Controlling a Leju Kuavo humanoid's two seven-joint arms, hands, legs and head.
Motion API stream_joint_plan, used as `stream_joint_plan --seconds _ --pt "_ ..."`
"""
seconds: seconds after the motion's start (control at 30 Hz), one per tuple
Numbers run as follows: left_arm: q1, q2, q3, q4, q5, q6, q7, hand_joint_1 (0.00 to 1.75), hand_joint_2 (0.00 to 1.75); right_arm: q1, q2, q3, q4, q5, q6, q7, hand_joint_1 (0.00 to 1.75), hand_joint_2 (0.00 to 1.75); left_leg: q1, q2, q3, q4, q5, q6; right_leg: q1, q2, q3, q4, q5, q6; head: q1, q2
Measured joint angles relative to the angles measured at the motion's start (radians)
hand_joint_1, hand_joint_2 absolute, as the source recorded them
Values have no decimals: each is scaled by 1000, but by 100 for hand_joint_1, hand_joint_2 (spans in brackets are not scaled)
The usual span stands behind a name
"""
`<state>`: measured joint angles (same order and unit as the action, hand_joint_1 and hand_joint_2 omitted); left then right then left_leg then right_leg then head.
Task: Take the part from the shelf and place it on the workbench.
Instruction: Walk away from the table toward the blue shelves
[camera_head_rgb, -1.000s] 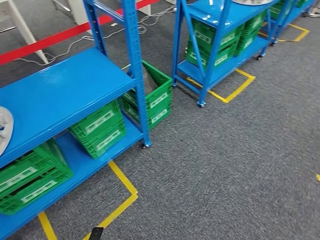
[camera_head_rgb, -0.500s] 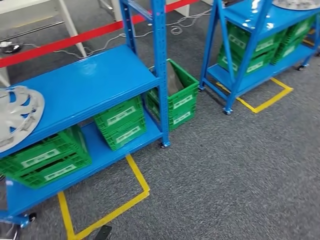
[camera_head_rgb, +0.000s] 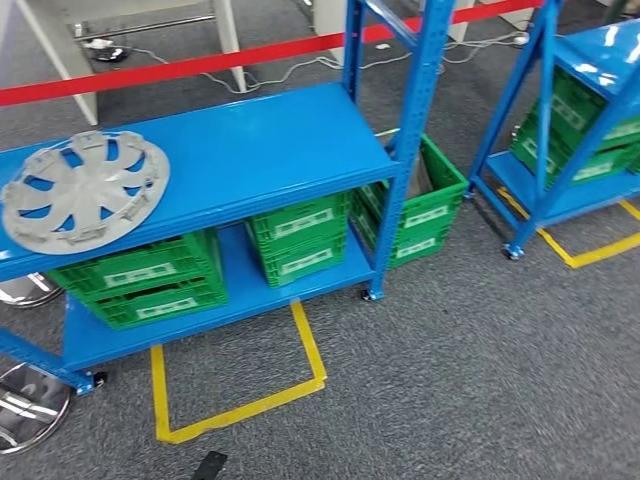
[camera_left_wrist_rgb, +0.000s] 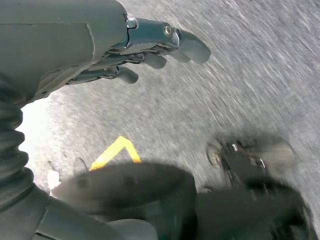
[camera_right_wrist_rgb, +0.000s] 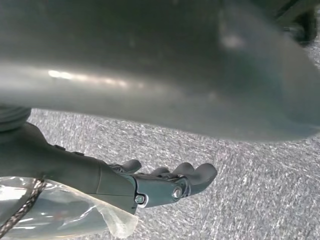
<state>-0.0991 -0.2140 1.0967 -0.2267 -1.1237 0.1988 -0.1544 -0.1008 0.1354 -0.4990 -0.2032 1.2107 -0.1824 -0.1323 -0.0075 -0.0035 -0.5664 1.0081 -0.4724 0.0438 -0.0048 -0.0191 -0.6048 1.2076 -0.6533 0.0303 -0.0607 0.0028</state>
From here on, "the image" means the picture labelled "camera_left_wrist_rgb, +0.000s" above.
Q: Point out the yellow floor tape outline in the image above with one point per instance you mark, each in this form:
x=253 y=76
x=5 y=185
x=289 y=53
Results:
x=112 y=152

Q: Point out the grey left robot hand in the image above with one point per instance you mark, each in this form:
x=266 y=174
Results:
x=62 y=39

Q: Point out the black robot foot plate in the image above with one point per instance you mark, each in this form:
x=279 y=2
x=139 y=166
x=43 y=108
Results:
x=237 y=212

